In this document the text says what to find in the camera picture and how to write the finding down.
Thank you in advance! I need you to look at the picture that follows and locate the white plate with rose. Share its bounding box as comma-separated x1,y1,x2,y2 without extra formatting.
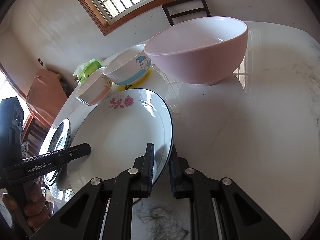
67,88,173,193

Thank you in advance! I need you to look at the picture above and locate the white bowl rabbit pink band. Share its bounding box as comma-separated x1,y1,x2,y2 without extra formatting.
75,67,112,106

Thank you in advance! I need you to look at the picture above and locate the white bowl blue cartoon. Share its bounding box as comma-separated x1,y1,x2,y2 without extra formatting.
103,44,151,86

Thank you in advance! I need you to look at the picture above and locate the large pink bowl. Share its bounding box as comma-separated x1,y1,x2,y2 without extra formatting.
144,16,249,86

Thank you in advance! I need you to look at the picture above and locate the left hand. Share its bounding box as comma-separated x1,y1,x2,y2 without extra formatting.
2,183,50,231

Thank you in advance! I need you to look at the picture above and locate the small blue floral plate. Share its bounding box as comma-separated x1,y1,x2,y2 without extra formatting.
39,119,71,186

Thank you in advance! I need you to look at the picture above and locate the dark wooden bench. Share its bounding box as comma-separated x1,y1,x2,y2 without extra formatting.
22,115,50,157

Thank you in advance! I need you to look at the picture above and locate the orange cloth covered furniture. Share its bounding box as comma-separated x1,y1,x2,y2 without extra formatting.
26,69,67,127

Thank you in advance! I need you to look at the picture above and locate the yellow hot warning sticker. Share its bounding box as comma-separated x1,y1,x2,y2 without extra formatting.
118,68,152,92

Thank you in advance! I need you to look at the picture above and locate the green tissue pack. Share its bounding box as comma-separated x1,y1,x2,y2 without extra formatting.
73,59,102,84

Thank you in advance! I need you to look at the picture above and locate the dark wooden chair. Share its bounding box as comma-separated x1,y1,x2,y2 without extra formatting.
162,0,211,26

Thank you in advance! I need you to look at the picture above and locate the black wall switch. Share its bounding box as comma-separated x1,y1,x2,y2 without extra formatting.
38,58,44,66

